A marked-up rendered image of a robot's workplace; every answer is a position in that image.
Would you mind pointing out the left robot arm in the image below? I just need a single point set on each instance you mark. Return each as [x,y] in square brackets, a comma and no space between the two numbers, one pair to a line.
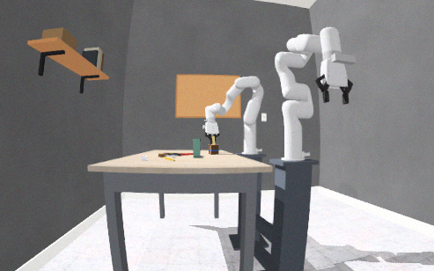
[301,107]

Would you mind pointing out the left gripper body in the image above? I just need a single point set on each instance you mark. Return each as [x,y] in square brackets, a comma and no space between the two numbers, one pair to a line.
[335,74]

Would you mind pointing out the brown wooden slotted block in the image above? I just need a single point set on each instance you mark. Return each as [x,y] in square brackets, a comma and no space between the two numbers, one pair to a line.
[213,149]

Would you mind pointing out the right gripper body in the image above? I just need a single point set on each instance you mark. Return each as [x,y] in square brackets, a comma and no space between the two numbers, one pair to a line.
[211,127]

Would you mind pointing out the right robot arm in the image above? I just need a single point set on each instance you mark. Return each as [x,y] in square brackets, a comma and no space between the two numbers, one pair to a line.
[251,113]

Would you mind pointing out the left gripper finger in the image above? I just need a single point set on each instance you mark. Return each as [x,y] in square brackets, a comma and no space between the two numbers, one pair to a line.
[323,88]
[345,96]

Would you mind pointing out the teal flat bar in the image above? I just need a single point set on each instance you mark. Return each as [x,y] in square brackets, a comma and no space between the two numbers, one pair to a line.
[196,149]

